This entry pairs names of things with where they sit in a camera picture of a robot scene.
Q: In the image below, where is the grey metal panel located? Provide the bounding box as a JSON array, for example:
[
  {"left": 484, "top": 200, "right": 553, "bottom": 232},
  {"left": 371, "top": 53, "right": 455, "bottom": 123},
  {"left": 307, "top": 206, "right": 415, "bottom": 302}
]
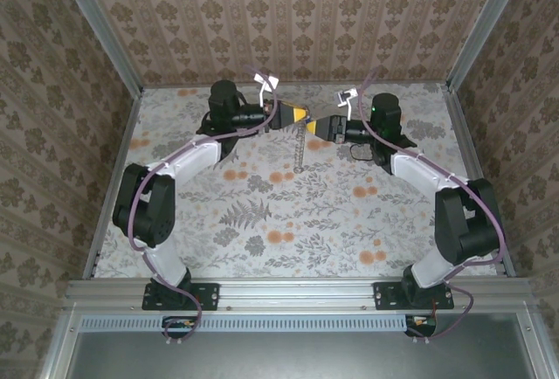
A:
[{"left": 41, "top": 312, "right": 559, "bottom": 379}]

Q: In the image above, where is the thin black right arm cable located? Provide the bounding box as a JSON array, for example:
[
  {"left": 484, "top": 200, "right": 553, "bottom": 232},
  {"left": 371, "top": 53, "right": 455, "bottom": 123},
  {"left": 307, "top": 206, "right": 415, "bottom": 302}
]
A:
[{"left": 348, "top": 142, "right": 377, "bottom": 163}]

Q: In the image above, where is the aluminium right side rail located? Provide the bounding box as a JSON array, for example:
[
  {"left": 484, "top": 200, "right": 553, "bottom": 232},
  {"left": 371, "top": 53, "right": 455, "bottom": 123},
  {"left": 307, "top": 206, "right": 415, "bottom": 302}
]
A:
[{"left": 444, "top": 86, "right": 517, "bottom": 278}]

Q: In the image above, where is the aluminium left side rail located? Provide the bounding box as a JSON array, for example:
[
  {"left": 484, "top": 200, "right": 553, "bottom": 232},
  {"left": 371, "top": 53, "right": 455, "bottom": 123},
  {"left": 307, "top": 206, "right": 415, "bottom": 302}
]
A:
[{"left": 82, "top": 89, "right": 144, "bottom": 280}]

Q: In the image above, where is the aluminium right frame post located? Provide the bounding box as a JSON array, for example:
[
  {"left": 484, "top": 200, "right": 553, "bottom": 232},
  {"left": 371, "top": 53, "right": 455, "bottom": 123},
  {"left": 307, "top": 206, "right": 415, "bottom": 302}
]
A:
[{"left": 445, "top": 0, "right": 533, "bottom": 92}]

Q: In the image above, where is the aluminium frame post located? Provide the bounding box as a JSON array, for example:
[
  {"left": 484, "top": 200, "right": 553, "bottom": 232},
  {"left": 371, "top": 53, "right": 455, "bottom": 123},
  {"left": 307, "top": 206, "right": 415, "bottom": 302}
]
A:
[
  {"left": 51, "top": 0, "right": 144, "bottom": 94},
  {"left": 445, "top": 0, "right": 533, "bottom": 92}
]

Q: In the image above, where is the aluminium left frame post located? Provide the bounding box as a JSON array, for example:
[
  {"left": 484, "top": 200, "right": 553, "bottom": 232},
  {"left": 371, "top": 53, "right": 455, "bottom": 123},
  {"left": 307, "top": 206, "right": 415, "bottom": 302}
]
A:
[{"left": 51, "top": 0, "right": 144, "bottom": 94}]

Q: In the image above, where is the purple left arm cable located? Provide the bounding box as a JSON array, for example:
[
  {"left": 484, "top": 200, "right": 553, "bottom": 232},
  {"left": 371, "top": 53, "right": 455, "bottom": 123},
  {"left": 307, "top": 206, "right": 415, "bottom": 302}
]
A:
[{"left": 128, "top": 64, "right": 280, "bottom": 348}]

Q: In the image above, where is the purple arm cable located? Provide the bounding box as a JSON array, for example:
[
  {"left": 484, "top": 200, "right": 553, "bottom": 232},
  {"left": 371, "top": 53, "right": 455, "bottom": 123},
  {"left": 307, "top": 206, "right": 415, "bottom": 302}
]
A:
[
  {"left": 128, "top": 64, "right": 280, "bottom": 348},
  {"left": 357, "top": 65, "right": 510, "bottom": 345}
]

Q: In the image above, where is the aluminium mounting rail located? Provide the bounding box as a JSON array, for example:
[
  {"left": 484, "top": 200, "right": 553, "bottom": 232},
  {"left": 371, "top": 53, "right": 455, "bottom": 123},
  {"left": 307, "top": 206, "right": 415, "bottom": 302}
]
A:
[{"left": 65, "top": 278, "right": 536, "bottom": 311}]

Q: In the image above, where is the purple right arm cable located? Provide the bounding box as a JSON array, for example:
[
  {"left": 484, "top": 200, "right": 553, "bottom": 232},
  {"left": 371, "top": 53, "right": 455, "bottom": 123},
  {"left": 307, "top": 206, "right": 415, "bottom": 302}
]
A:
[{"left": 357, "top": 65, "right": 510, "bottom": 345}]

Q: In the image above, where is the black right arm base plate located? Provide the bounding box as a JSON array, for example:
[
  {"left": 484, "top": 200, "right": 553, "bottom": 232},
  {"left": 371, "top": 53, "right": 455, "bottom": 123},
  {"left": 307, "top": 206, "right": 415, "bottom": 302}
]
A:
[{"left": 373, "top": 281, "right": 455, "bottom": 311}]

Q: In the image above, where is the grey slotted cable duct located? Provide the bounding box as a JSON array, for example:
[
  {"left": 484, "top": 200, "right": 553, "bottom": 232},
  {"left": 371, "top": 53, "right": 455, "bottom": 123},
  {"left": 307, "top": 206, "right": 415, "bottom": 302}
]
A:
[{"left": 80, "top": 314, "right": 438, "bottom": 334}]

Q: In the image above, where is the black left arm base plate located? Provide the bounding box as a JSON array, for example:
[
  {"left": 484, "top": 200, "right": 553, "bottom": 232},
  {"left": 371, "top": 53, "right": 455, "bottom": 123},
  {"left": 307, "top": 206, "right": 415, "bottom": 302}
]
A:
[{"left": 141, "top": 281, "right": 219, "bottom": 311}]

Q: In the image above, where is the right connector with wires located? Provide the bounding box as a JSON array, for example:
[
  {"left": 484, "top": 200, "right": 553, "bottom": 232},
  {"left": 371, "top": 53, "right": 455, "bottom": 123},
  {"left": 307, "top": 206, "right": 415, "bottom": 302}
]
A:
[{"left": 404, "top": 314, "right": 438, "bottom": 339}]

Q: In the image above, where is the connector with wires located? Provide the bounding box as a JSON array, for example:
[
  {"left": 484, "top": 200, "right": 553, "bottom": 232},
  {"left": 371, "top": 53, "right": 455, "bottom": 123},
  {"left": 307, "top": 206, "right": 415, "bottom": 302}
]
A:
[
  {"left": 162, "top": 315, "right": 203, "bottom": 341},
  {"left": 404, "top": 314, "right": 438, "bottom": 339}
]

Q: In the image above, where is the left connector with wires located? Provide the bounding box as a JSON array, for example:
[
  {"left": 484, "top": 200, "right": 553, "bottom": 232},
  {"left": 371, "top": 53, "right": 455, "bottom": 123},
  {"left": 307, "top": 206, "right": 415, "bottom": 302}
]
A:
[{"left": 162, "top": 315, "right": 203, "bottom": 341}]

